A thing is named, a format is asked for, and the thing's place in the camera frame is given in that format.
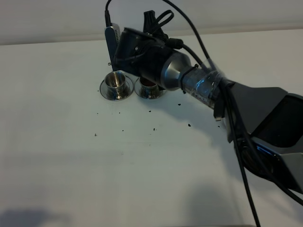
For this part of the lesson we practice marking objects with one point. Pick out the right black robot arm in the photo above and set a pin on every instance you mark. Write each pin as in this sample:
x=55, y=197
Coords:
x=265, y=123

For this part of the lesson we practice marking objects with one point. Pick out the left stainless steel teacup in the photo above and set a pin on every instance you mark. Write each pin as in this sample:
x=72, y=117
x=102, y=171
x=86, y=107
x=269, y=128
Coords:
x=115, y=82

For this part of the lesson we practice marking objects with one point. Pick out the stainless steel saucer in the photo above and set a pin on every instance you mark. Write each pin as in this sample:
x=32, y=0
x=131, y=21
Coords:
x=117, y=93
x=157, y=95

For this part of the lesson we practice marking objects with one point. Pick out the stainless steel teacup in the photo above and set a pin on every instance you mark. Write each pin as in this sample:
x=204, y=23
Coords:
x=115, y=82
x=147, y=87

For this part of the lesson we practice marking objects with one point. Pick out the right stainless steel saucer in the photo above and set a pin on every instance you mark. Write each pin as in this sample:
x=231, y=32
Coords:
x=157, y=95

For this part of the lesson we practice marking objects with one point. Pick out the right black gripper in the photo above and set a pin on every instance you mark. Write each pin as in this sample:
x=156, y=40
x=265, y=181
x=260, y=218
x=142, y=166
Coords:
x=150, y=54

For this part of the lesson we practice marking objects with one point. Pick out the right stainless steel teacup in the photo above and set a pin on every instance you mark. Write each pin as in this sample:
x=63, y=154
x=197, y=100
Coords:
x=147, y=87

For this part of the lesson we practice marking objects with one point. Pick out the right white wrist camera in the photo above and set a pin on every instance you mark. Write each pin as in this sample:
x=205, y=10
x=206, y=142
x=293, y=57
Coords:
x=112, y=35

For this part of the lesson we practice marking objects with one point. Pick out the left stainless steel saucer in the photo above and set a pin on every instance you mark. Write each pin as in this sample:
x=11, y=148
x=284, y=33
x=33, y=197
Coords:
x=117, y=93

